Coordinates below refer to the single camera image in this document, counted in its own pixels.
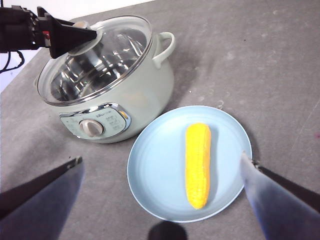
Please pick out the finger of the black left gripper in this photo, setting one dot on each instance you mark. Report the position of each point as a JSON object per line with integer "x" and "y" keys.
{"x": 67, "y": 40}
{"x": 57, "y": 21}

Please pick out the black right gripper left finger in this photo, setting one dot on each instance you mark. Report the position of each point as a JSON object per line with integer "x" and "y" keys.
{"x": 40, "y": 205}

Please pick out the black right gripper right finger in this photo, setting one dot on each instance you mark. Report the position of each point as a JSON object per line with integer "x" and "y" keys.
{"x": 282, "y": 210}

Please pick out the glass lid with green knob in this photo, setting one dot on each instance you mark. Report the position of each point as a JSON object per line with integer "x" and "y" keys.
{"x": 100, "y": 62}

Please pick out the yellow corn cob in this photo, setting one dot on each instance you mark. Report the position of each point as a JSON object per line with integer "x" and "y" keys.
{"x": 197, "y": 165}

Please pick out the pale green electric steamer pot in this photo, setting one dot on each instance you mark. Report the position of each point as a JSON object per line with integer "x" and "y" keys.
{"x": 140, "y": 100}

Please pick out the light blue round plate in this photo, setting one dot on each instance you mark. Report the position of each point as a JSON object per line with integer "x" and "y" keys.
{"x": 160, "y": 162}

